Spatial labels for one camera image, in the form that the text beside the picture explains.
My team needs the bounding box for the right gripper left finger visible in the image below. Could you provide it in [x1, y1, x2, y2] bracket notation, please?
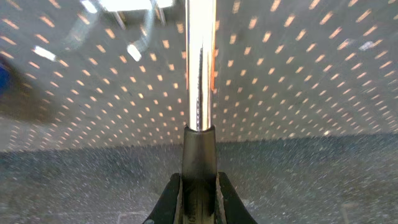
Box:
[142, 173, 183, 224]

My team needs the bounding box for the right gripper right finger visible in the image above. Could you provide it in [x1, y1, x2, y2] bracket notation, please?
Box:
[216, 171, 259, 224]

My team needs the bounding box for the hammer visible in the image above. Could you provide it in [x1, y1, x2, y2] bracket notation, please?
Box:
[182, 0, 218, 224]

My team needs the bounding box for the roll of blue tape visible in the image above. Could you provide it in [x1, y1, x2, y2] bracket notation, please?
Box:
[0, 62, 13, 94]

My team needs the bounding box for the black pegboard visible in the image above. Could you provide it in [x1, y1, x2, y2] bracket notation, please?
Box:
[0, 0, 398, 153]

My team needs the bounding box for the metal hook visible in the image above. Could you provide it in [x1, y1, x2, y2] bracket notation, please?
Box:
[30, 0, 175, 62]

